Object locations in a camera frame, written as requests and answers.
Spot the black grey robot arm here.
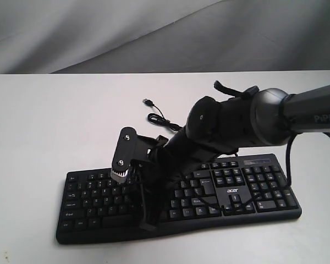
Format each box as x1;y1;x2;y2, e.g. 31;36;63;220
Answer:
132;82;330;235

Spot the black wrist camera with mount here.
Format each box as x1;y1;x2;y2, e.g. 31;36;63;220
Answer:
110;126;168;183

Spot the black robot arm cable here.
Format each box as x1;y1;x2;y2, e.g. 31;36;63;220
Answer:
181;131;330;218

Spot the black USB cable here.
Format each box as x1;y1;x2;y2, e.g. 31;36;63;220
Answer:
141;97;184;133

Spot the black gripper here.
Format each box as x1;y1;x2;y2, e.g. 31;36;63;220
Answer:
136;146;182;230

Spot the grey backdrop cloth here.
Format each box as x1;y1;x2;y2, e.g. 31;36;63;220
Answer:
0;1;330;74

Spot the black Acer keyboard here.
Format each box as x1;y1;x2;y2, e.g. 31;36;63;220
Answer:
56;154;302;245

